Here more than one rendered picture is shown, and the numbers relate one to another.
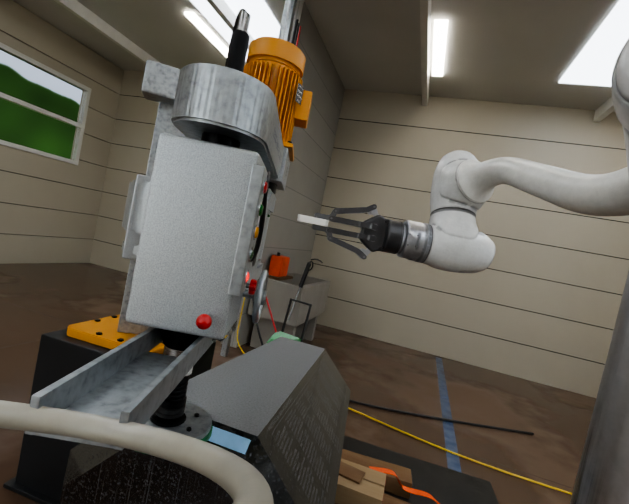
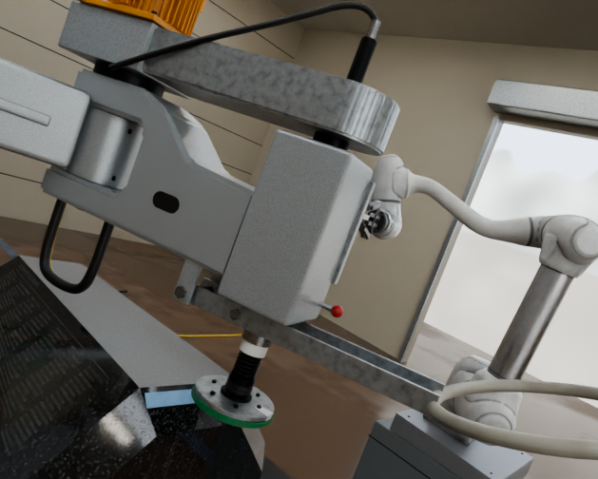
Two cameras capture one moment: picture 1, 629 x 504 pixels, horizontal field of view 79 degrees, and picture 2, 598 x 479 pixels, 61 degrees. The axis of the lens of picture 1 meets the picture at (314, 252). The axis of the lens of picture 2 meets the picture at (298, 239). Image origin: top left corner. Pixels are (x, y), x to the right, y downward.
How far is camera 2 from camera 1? 1.47 m
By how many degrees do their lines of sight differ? 66
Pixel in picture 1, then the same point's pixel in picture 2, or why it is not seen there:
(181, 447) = (468, 387)
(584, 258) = not seen: hidden behind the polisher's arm
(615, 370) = (532, 316)
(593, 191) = (489, 228)
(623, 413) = (533, 327)
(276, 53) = not seen: outside the picture
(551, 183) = (468, 215)
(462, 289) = not seen: hidden behind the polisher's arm
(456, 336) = not seen: outside the picture
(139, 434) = (451, 392)
